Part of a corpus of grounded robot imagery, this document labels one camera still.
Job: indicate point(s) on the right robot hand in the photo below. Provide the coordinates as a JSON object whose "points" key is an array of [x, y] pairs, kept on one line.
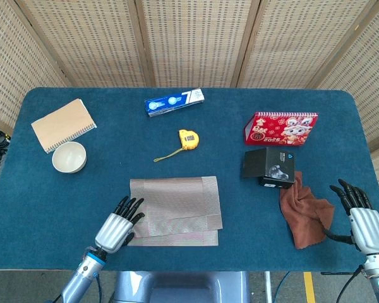
{"points": [[369, 227]]}

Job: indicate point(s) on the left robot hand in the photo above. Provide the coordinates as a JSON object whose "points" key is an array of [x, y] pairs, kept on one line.
{"points": [[115, 232]]}

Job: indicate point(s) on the brown woven placemat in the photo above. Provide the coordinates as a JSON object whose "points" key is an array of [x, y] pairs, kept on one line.
{"points": [[177, 202]]}

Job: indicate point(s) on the beige bowl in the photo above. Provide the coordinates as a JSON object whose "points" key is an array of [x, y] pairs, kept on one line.
{"points": [[69, 158]]}

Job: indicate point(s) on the brown cloth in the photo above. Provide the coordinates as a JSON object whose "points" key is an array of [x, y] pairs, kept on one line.
{"points": [[306, 214]]}

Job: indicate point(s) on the blue tablecloth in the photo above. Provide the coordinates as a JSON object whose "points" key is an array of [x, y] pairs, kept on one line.
{"points": [[113, 158]]}

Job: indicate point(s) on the grey-blue robot torso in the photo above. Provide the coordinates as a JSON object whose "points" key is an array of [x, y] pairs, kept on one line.
{"points": [[183, 287]]}

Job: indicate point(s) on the black cardboard box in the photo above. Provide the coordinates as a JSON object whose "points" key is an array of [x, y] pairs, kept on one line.
{"points": [[271, 164]]}

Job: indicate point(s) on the white table leg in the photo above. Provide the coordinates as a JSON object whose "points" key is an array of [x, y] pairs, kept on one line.
{"points": [[267, 287]]}

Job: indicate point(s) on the yellow tape measure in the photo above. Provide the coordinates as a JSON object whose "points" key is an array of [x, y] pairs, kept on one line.
{"points": [[189, 139]]}

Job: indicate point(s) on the tan spiral notebook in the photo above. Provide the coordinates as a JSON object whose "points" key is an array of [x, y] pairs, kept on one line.
{"points": [[63, 124]]}

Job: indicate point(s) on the red desk calendar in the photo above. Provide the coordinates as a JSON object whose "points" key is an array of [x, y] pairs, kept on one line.
{"points": [[281, 129]]}

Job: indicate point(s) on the blue white toothpaste box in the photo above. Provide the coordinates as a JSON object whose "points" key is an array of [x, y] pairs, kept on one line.
{"points": [[170, 102]]}

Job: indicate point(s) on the woven rattan folding screen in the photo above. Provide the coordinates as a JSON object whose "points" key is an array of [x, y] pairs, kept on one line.
{"points": [[192, 41]]}

